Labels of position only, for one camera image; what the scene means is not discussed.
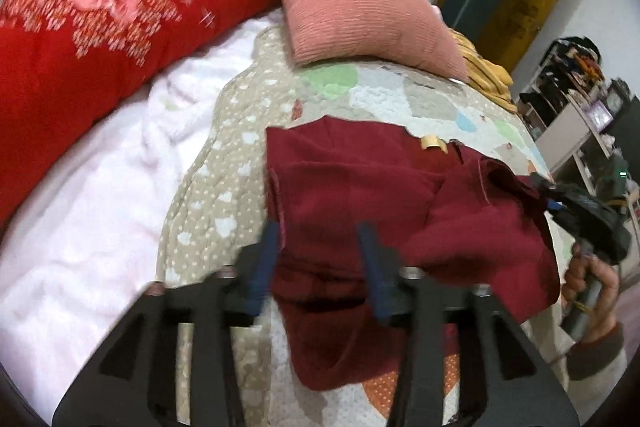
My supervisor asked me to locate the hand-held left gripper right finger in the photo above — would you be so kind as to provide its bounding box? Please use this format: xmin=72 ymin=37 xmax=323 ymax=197
xmin=356 ymin=223 xmax=581 ymax=427

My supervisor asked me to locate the yellow cloth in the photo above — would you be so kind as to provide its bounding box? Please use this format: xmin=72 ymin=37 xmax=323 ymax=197
xmin=447 ymin=29 xmax=518 ymax=112

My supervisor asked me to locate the white fluffy blanket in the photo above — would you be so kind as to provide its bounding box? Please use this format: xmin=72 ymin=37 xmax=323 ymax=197
xmin=0 ymin=7 xmax=286 ymax=425

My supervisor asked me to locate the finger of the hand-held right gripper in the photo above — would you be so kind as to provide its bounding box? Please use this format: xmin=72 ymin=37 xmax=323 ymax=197
xmin=529 ymin=172 xmax=566 ymax=214

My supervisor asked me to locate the patchwork bed cover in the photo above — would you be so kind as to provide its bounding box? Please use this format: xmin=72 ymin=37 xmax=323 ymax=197
xmin=156 ymin=24 xmax=568 ymax=427

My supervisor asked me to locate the dark red garment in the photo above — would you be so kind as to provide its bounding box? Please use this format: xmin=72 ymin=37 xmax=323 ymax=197
xmin=264 ymin=116 xmax=561 ymax=392

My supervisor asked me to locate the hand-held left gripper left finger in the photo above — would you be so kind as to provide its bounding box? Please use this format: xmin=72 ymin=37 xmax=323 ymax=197
xmin=51 ymin=221 xmax=281 ymax=427

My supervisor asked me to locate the white shelf unit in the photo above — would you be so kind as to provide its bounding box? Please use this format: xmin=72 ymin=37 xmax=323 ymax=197
xmin=517 ymin=36 xmax=640 ymax=233

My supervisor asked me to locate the person's right forearm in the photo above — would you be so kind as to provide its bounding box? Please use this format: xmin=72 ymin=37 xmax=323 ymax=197
xmin=566 ymin=322 xmax=629 ymax=408

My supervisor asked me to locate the pink ribbed pillow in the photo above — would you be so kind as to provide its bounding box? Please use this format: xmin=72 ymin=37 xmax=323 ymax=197
xmin=269 ymin=0 xmax=471 ymax=82

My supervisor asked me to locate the red floral quilt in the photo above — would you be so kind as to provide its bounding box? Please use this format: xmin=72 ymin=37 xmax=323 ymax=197
xmin=0 ymin=0 xmax=281 ymax=228

